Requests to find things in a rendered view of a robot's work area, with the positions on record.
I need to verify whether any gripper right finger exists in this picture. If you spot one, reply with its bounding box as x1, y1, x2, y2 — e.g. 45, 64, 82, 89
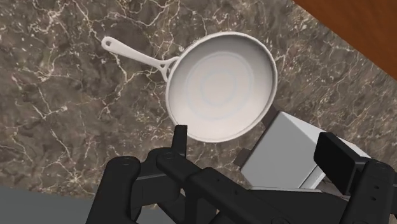
313, 131, 397, 224

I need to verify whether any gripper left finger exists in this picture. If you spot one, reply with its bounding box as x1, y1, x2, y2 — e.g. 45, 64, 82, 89
85, 124, 281, 224

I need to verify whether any white box with black feet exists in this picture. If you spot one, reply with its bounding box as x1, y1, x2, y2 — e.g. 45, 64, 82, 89
233, 105, 372, 191

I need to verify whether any white frying pan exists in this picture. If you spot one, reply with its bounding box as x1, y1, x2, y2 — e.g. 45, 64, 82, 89
101, 31, 279, 143

